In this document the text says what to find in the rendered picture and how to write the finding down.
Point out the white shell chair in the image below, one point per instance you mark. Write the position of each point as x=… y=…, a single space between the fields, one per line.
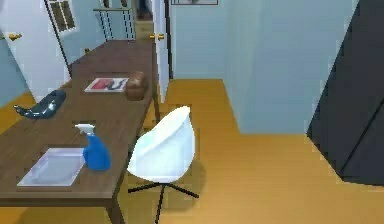
x=166 y=146

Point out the brown bread loaf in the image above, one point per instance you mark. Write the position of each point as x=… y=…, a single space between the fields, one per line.
x=136 y=86

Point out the white room door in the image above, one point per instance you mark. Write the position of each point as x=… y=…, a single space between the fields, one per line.
x=161 y=50
x=33 y=50

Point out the brown wooden table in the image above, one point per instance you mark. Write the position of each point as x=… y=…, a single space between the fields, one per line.
x=110 y=110

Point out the gold door knob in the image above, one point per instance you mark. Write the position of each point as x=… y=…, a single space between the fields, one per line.
x=14 y=36
x=156 y=36

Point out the red and white book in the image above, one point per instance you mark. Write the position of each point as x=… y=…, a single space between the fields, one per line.
x=106 y=84

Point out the blue spray bottle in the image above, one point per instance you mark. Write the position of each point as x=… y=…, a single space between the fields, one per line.
x=96 y=151

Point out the dark blue watering can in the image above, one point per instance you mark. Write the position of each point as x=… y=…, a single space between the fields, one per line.
x=43 y=107

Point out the pale grey tray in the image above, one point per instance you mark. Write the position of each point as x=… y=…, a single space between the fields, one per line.
x=53 y=167

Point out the black cabinet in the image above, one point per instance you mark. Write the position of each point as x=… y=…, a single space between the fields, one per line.
x=356 y=100

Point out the black framed wall picture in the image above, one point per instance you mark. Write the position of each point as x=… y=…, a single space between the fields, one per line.
x=194 y=2

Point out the window with white frame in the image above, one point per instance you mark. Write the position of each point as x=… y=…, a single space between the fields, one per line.
x=62 y=15

